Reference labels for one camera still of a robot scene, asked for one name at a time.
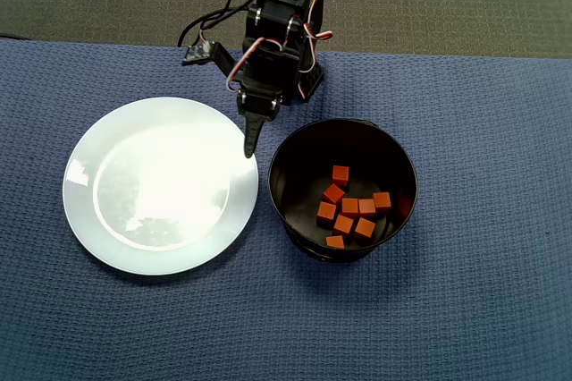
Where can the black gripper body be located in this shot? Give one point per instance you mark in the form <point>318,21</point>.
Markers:
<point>259,105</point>

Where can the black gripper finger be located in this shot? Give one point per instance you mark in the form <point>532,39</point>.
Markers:
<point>252,130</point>

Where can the red cube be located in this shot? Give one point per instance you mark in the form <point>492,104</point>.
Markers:
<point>335,241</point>
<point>326,213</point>
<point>340,175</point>
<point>367,207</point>
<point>333,193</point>
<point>382,201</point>
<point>343,224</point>
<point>350,206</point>
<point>364,228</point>

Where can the white round plate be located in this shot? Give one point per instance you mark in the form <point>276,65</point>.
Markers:
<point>161,260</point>

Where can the black metal bucket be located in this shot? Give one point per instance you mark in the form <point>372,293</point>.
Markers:
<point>299,166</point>

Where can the blue woven table cloth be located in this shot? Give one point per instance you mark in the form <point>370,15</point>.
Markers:
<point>447,265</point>

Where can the small camera circuit board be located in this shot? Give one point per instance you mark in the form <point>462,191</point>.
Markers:
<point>196,52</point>

